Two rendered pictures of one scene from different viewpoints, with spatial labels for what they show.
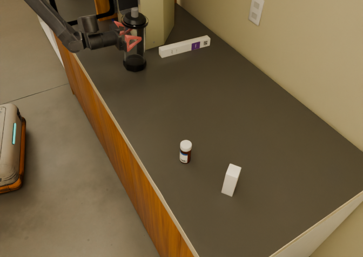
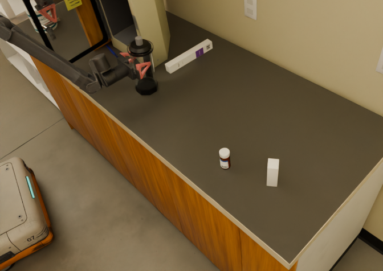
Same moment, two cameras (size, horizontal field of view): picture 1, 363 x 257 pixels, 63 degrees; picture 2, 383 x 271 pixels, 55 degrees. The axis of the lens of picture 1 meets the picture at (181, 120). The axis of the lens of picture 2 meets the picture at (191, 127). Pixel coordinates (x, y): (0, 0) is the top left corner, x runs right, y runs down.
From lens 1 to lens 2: 0.36 m
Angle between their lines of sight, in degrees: 2
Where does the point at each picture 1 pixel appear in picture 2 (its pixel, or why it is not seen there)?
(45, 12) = (57, 64)
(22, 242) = not seen: outside the picture
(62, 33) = (78, 79)
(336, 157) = (359, 127)
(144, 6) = (143, 30)
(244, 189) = (285, 177)
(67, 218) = (111, 258)
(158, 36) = (160, 53)
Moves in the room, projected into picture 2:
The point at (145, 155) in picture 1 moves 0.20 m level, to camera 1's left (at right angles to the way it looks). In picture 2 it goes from (188, 171) to (135, 183)
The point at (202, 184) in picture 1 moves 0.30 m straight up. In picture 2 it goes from (248, 183) to (246, 126)
